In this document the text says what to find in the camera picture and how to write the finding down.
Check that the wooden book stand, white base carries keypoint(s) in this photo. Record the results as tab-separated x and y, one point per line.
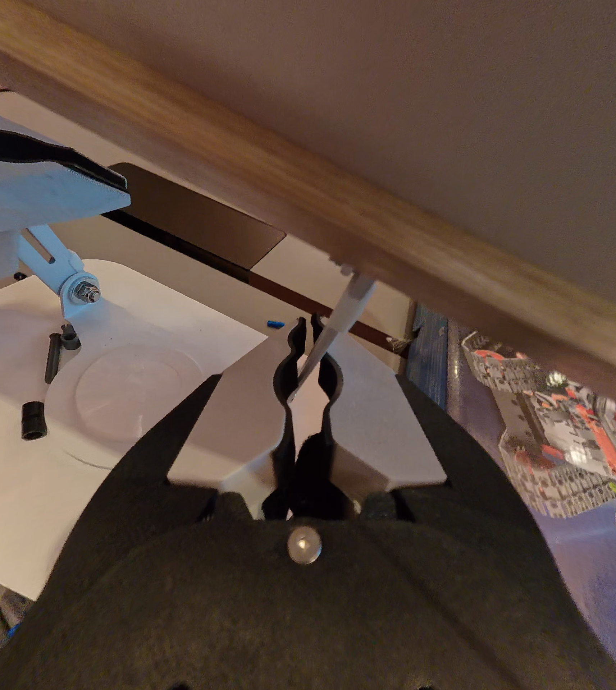
286	194

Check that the black pin piece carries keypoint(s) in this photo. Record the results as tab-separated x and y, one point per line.
34	421
62	361

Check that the blue toy kit box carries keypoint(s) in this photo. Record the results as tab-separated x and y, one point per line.
545	431

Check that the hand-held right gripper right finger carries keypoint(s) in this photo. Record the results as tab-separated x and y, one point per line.
389	431

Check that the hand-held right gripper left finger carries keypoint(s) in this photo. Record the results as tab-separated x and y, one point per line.
232	421

